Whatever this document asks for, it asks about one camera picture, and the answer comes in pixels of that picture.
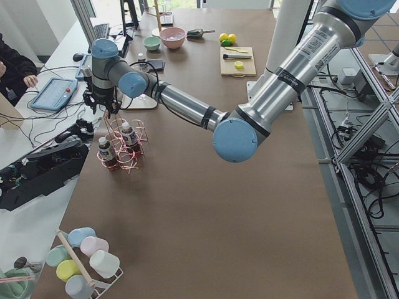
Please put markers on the bamboo cutting board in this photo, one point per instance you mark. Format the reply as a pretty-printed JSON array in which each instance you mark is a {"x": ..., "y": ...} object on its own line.
[{"x": 227, "y": 66}]

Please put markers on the black machine frame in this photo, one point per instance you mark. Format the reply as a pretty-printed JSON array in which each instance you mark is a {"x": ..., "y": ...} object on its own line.
[{"x": 43, "y": 173}]

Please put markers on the yellow plastic cup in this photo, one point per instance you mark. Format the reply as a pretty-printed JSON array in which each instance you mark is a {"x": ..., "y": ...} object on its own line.
[{"x": 66, "y": 269}]

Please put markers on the person in black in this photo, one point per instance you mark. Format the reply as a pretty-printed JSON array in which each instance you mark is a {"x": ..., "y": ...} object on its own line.
[{"x": 18, "y": 73}]

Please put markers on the blue plastic cup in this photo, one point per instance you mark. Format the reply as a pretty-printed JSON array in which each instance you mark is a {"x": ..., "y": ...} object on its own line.
[{"x": 76, "y": 236}]

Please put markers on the steel muddler black tip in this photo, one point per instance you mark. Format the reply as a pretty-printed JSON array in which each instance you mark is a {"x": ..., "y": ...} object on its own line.
[{"x": 236, "y": 57}]

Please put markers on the black keyboard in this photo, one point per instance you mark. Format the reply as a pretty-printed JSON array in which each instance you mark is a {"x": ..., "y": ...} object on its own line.
[{"x": 101, "y": 31}]

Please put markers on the pink bowl with ice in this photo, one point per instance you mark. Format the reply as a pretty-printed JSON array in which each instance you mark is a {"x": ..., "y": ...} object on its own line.
[{"x": 173, "y": 37}]

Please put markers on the aluminium frame rail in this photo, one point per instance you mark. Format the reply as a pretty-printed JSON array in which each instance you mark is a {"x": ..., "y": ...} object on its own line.
[{"x": 352, "y": 108}]

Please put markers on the tea bottle white cap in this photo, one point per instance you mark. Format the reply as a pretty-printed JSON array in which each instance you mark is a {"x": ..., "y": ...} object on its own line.
[
  {"x": 130, "y": 138},
  {"x": 142, "y": 61}
]

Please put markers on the copper wire bottle basket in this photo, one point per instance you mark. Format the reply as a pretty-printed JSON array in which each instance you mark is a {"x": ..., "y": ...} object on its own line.
[{"x": 125, "y": 156}]

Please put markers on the green plastic cup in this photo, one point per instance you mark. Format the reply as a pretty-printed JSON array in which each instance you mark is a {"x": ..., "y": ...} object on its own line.
[{"x": 57, "y": 255}]

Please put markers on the metal ice scoop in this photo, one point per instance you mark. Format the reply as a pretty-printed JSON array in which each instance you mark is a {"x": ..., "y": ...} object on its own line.
[{"x": 198, "y": 33}]

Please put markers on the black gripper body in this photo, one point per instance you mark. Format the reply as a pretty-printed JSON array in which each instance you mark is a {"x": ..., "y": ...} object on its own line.
[{"x": 101, "y": 94}]

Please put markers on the cream rectangular tray plate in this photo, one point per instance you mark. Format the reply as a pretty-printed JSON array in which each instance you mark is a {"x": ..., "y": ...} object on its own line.
[{"x": 129, "y": 103}]

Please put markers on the green bowl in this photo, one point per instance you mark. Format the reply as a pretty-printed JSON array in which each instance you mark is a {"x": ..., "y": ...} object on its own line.
[{"x": 152, "y": 43}]

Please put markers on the grey plastic cup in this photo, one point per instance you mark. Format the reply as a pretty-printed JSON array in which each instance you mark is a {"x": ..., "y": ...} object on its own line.
[{"x": 77, "y": 287}]

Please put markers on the black computer mouse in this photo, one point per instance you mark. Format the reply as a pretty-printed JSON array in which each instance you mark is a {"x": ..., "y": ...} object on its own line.
[{"x": 77, "y": 57}]

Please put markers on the tea bottle near handle end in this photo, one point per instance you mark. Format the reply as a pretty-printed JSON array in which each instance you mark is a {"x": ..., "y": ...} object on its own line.
[{"x": 107, "y": 154}]

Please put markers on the half lemon slice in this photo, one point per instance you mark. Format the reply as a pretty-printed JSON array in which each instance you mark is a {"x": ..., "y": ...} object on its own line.
[{"x": 238, "y": 65}]

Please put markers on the yellow lemon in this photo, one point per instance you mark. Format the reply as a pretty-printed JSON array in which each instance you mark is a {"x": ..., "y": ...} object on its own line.
[{"x": 223, "y": 36}]

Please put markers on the blue teach pendant tablet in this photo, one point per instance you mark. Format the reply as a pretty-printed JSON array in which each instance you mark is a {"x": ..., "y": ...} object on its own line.
[{"x": 54, "y": 95}]

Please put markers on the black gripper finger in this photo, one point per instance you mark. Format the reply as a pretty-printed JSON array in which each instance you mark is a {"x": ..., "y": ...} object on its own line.
[
  {"x": 94, "y": 109},
  {"x": 110, "y": 111}
]

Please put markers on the pink plastic cup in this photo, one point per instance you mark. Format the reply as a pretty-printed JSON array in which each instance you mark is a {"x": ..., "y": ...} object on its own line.
[{"x": 91, "y": 244}]

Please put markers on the grey folded cloth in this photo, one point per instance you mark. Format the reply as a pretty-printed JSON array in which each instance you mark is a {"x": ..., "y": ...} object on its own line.
[{"x": 156, "y": 65}]

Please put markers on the white plastic cup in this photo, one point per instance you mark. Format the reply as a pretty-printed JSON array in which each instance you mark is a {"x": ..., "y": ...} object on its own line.
[{"x": 104, "y": 263}]

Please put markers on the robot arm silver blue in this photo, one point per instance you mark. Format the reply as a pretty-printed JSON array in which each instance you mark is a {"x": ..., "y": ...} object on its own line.
[{"x": 337, "y": 25}]

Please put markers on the yellow plastic knife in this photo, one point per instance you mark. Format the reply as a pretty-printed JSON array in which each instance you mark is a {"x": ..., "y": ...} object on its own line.
[{"x": 236, "y": 50}]

